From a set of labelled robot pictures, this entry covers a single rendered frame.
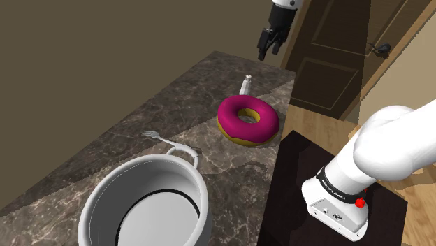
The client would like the silver fork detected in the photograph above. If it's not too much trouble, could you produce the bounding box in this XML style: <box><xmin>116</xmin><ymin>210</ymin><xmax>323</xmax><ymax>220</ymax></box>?
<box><xmin>141</xmin><ymin>130</ymin><xmax>182</xmax><ymax>148</ymax></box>

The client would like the large grey cooking pot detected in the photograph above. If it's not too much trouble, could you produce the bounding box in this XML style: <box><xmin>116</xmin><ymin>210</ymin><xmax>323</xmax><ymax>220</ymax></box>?
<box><xmin>77</xmin><ymin>143</ymin><xmax>212</xmax><ymax>246</ymax></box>

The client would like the white salt shaker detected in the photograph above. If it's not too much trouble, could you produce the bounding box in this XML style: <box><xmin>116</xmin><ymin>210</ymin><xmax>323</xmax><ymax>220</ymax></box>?
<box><xmin>239</xmin><ymin>74</ymin><xmax>253</xmax><ymax>96</ymax></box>

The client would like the dark brown wooden door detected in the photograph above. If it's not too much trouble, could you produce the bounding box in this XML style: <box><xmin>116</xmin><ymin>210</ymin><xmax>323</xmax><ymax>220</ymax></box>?
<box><xmin>280</xmin><ymin>0</ymin><xmax>436</xmax><ymax>122</ymax></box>

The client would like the pink frosted doughnut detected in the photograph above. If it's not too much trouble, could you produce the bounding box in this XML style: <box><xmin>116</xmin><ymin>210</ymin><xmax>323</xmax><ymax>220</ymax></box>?
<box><xmin>216</xmin><ymin>94</ymin><xmax>281</xmax><ymax>147</ymax></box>

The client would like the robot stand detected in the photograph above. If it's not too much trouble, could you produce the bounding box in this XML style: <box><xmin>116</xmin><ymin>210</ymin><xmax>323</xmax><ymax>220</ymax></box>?
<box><xmin>256</xmin><ymin>129</ymin><xmax>409</xmax><ymax>246</ymax></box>

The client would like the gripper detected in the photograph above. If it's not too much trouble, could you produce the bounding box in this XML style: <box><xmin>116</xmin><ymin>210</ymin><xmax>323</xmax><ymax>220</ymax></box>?
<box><xmin>256</xmin><ymin>4</ymin><xmax>298</xmax><ymax>62</ymax></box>

